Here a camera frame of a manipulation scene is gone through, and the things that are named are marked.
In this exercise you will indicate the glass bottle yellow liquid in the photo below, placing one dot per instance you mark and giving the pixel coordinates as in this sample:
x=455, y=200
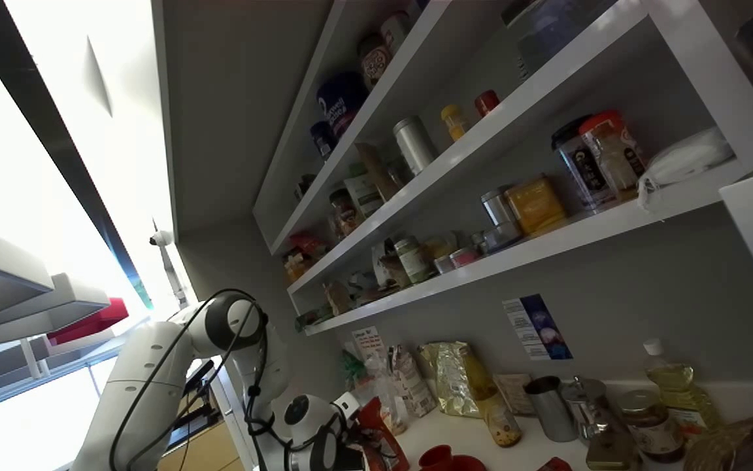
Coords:
x=503, y=421

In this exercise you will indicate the white camera pole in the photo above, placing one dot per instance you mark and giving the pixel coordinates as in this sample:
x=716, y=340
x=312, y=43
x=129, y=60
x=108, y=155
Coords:
x=168, y=261

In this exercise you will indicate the glass jar dark contents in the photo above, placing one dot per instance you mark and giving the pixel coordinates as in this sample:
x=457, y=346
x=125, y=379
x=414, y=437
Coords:
x=652, y=427

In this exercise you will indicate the large metal pot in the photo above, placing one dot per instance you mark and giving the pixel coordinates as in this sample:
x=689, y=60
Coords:
x=554, y=28

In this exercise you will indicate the green lidded glass jar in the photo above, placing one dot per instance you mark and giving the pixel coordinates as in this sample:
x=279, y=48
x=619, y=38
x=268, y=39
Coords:
x=414, y=259

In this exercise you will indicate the yellow tea tin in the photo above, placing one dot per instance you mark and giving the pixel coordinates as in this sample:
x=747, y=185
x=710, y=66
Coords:
x=534, y=206

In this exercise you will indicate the red lidded labelled jar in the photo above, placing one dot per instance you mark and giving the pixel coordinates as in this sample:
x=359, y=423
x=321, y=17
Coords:
x=614, y=155

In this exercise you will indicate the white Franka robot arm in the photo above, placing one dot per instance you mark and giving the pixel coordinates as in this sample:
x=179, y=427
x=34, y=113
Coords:
x=150, y=366

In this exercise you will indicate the small red cube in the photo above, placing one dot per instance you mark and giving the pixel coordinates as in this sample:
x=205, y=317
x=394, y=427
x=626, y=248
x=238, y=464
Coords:
x=554, y=464

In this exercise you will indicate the red flat object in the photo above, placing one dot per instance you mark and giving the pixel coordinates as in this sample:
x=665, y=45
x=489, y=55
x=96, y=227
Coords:
x=90, y=319

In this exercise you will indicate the silver white canister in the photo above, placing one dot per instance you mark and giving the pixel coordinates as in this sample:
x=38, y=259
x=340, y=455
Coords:
x=414, y=145

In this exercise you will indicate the red round plate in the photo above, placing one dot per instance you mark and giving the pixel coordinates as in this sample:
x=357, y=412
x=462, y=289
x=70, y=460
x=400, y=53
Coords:
x=470, y=464

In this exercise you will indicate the brown kraft pouch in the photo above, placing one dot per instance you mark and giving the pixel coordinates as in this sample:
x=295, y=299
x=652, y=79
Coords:
x=512, y=392

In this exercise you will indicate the dark blue tin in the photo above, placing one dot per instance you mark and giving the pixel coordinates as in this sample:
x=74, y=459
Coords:
x=340, y=99

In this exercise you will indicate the red mug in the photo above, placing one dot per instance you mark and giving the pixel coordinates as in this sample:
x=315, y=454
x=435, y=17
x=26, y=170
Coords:
x=435, y=459

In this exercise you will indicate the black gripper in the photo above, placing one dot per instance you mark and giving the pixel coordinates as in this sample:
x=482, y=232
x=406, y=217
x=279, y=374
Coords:
x=340, y=446

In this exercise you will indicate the small pink container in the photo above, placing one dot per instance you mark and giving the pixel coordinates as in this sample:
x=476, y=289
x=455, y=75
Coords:
x=460, y=256

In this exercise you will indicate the steel canister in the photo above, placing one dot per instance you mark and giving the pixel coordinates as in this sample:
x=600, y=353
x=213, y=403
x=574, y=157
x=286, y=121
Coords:
x=553, y=408

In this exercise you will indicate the white plastic bag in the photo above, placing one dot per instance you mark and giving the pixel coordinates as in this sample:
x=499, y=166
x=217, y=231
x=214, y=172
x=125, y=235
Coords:
x=685, y=160

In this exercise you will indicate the small yellow jar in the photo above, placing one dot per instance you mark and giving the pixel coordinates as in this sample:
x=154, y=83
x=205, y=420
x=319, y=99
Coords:
x=455, y=121

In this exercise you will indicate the clear oil bottle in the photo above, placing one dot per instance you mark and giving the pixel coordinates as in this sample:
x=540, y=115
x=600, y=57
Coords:
x=678, y=383

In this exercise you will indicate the golden brown jar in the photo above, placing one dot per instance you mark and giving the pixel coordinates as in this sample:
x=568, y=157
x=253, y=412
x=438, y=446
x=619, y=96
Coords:
x=439, y=246

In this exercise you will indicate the gold foil bag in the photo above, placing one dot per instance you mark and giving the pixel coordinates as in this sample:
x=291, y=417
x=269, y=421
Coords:
x=455, y=376

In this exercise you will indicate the white wall shelf unit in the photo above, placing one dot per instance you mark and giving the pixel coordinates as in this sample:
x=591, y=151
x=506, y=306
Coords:
x=568, y=231

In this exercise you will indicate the printed white snack bag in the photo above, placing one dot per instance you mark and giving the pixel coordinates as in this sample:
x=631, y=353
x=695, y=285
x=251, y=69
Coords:
x=406, y=383

